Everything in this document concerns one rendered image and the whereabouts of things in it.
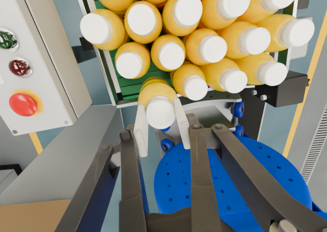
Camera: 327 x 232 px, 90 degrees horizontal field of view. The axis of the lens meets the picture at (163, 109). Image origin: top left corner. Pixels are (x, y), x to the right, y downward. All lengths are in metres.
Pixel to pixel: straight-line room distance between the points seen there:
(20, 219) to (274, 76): 0.66
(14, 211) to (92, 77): 1.04
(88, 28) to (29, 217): 0.50
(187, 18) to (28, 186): 0.82
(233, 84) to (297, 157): 2.13
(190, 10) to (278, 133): 1.86
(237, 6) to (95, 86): 1.29
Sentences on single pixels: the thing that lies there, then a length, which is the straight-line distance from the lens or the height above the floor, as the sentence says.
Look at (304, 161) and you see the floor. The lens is 2.49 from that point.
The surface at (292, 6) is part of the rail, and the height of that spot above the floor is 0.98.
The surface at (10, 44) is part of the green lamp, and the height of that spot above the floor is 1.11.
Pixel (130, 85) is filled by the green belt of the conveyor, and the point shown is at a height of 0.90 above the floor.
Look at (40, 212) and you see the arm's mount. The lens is 0.61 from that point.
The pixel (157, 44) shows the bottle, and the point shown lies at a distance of 0.30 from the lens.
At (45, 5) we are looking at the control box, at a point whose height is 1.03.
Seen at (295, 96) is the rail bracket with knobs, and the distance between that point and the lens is 0.49.
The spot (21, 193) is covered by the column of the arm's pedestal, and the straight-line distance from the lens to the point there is 0.87.
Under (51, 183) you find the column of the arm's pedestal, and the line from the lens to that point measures 0.84.
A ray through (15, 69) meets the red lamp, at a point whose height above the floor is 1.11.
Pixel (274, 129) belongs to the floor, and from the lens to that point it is 1.99.
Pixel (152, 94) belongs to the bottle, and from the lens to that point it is 0.23.
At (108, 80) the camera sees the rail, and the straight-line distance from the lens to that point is 0.39.
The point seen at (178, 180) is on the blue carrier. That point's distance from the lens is 0.36.
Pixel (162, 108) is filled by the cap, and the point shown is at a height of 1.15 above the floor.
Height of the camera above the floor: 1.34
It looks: 66 degrees down
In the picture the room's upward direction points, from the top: 171 degrees clockwise
